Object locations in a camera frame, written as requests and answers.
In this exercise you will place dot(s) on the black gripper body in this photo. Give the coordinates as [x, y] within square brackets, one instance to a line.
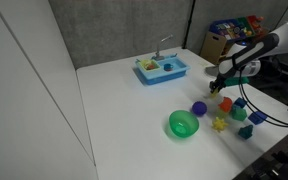
[218, 82]

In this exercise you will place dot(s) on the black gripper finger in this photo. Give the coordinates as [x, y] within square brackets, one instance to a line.
[218, 89]
[212, 89]

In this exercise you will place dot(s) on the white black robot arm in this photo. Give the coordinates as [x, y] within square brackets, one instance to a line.
[245, 62]

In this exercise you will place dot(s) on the orange rubber animal toy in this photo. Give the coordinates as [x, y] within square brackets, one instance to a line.
[226, 104]

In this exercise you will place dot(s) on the yellow spiky star toy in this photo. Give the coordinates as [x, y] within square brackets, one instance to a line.
[219, 124]

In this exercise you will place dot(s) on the blue toy sink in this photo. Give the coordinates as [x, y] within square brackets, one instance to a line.
[160, 75]

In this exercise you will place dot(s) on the green plastic bowl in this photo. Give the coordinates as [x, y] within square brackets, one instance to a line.
[183, 123]

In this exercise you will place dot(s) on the cardboard toy shelf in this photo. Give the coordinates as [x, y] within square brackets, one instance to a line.
[222, 34]

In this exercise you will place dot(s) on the teal rubber animal toy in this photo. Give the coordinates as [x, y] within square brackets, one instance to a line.
[246, 132]

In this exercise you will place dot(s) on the grey toy faucet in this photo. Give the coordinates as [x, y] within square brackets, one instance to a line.
[157, 55]

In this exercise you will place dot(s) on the purple spiky ball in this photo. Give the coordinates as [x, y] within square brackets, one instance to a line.
[199, 108]

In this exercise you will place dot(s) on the dark blue soft cube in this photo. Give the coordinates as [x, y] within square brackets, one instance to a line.
[240, 102]

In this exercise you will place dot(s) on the light green soft block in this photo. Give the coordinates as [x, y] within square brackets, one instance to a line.
[221, 114]

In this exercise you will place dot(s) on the green soft cube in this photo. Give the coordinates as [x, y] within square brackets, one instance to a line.
[238, 113]

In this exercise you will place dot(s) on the blue soft block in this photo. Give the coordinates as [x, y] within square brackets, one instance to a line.
[257, 117]

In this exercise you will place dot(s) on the blue cup in sink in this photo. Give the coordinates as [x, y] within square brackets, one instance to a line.
[168, 67]

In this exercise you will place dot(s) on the yellow-green sink basket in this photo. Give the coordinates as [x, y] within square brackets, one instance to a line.
[149, 65]

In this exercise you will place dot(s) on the black tripod pole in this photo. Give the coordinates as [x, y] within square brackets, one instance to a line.
[184, 45]

